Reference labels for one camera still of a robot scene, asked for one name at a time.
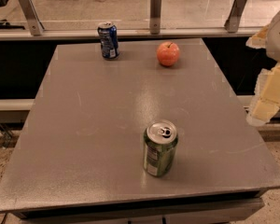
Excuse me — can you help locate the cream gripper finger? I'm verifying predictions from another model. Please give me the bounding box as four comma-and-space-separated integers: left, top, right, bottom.
245, 25, 269, 49
246, 63, 280, 127

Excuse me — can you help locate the red apple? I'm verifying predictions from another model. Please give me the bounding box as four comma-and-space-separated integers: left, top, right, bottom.
157, 41, 180, 67

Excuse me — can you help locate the green soda can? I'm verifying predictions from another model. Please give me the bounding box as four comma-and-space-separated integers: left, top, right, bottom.
143, 119, 178, 177

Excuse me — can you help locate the blue soda can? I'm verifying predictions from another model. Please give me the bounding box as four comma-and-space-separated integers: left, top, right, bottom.
97, 21, 119, 59

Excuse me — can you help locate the right metal railing bracket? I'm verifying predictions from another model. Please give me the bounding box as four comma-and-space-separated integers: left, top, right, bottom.
224, 0, 247, 33

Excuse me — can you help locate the metal railing bracket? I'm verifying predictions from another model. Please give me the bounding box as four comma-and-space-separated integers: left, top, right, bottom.
149, 0, 161, 35
224, 0, 247, 33
18, 0, 44, 36

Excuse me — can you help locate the metal railing base rail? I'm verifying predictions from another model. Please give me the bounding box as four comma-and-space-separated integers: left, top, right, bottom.
0, 26, 261, 41

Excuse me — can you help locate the middle metal railing bracket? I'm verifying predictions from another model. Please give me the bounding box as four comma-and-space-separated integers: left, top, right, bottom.
149, 0, 161, 35

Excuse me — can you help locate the left metal railing bracket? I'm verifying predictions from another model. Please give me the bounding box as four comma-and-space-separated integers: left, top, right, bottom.
18, 0, 44, 36

